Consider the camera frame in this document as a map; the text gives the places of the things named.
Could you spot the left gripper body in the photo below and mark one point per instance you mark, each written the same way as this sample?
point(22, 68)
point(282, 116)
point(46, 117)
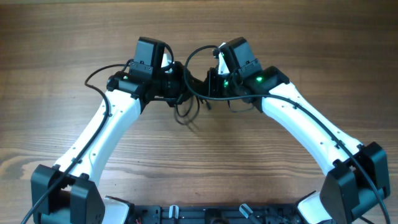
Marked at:
point(175, 86)

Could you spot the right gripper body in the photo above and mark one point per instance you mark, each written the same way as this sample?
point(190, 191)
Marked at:
point(222, 84)

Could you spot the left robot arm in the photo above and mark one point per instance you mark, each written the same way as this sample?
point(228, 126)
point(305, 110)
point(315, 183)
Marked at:
point(67, 192)

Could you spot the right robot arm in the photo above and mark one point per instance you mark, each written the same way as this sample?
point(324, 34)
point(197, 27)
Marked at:
point(356, 175)

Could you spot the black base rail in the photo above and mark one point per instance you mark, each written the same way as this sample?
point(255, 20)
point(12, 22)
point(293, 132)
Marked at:
point(243, 214)

